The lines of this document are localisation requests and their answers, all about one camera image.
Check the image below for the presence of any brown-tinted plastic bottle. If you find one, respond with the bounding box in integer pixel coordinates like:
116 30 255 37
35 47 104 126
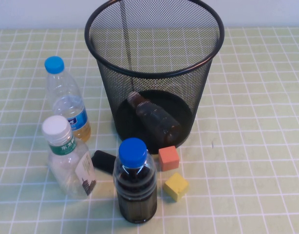
126 91 183 145

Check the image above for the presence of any clear bottle with white cap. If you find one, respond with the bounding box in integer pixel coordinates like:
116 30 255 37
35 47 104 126
41 115 98 198

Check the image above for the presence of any black mesh wastebasket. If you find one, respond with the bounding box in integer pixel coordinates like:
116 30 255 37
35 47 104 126
84 0 225 155

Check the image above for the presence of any orange cube block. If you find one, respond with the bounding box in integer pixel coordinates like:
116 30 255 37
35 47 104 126
158 145 180 172

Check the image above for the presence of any small black flat case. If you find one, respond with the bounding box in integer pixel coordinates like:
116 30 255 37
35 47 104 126
91 150 117 174

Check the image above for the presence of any yellow cube block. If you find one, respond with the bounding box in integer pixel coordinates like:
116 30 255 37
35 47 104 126
163 172 189 202

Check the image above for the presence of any dark liquid bottle blue cap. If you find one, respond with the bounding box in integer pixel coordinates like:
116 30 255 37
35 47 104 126
112 137 158 224

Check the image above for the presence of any blue-label bottle with yellow liquid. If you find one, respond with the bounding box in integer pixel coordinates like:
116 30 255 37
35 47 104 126
44 56 92 143

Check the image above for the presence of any green checkered tablecloth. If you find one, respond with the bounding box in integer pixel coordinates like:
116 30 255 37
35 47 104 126
0 26 299 234

